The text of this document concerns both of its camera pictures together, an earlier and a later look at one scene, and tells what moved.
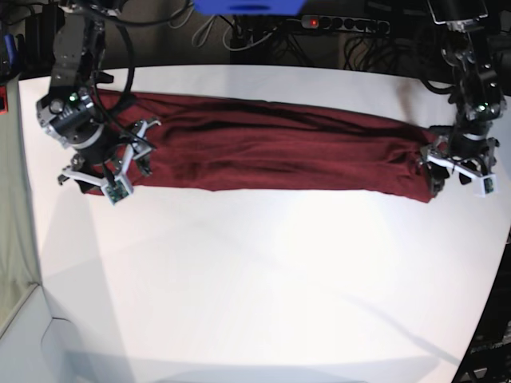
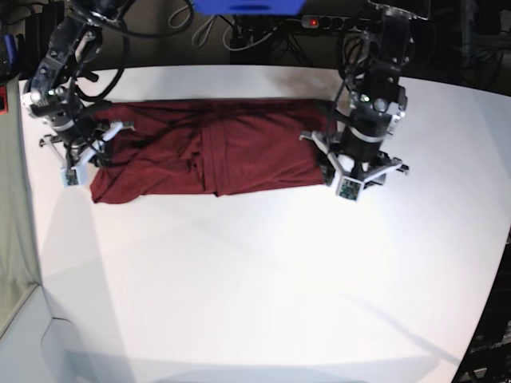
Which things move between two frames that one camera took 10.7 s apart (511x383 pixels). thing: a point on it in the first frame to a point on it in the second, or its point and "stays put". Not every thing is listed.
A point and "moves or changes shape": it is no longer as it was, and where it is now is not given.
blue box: x=249 y=7 stays put
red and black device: x=4 y=108 stays put
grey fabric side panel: x=18 y=267 stays put
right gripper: x=465 y=155 to x=355 y=161
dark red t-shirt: x=198 y=142 moves or changes shape
